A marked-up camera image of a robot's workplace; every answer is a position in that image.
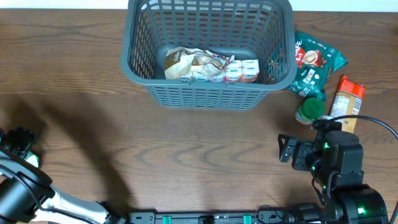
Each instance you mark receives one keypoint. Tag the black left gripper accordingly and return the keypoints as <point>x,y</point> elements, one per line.
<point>18,139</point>

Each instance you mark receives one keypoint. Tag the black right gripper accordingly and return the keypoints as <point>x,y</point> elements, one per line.
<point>288,149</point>

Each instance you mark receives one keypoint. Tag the green lidded jar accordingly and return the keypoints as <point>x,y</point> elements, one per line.
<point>310,110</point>

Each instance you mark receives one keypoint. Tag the red orange pasta packet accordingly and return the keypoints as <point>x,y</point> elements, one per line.
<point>348,98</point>

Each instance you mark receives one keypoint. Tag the green coffee sachet bag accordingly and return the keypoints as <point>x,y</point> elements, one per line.
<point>316,61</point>

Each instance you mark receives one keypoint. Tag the yoghurt cup multipack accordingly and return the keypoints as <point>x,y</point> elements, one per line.
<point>245,71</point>

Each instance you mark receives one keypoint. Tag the beige bread bag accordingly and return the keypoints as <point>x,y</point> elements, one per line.
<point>181,61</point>

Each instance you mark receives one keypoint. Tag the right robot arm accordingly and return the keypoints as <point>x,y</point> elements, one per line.
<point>334,159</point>

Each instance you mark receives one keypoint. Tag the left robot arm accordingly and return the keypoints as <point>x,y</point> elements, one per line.
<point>28,195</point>

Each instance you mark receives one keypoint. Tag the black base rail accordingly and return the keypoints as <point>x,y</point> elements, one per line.
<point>265,216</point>

